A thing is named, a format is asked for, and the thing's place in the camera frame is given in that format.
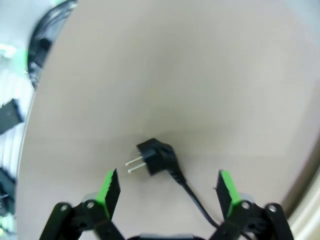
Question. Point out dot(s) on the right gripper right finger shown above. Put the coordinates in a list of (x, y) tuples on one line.
[(226, 192)]

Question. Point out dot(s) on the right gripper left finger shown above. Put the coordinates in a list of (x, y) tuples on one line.
[(110, 195)]

